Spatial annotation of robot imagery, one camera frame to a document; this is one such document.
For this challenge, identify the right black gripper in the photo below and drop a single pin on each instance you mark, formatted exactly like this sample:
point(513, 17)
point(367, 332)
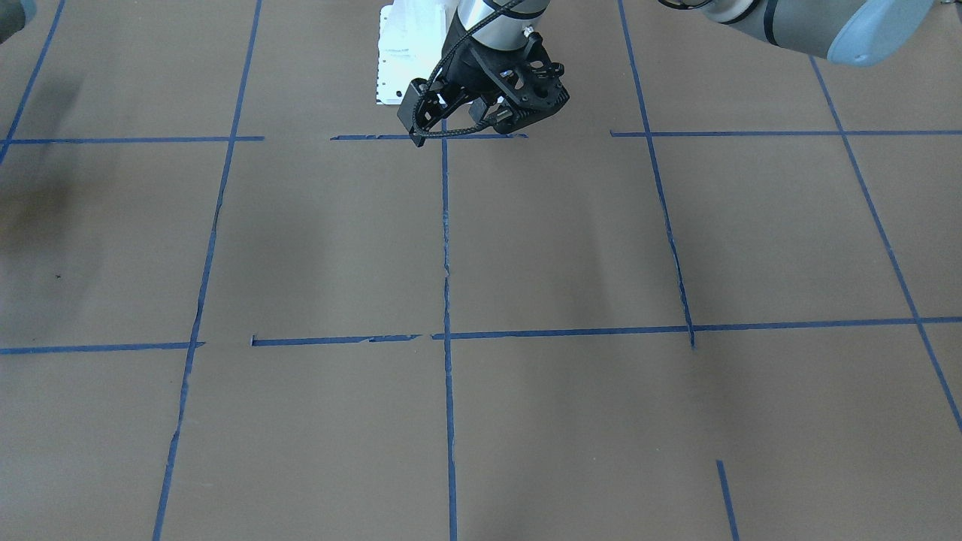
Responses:
point(467, 69)

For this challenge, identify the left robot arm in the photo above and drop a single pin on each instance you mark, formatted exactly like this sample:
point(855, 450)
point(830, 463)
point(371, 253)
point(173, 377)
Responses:
point(854, 33)

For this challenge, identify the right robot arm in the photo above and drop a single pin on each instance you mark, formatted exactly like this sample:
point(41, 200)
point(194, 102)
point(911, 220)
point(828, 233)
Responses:
point(500, 25)

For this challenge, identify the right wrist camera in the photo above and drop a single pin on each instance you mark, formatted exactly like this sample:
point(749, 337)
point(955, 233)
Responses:
point(413, 109)

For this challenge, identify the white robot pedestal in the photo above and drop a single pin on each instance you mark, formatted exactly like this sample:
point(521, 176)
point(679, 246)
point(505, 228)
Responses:
point(411, 38)

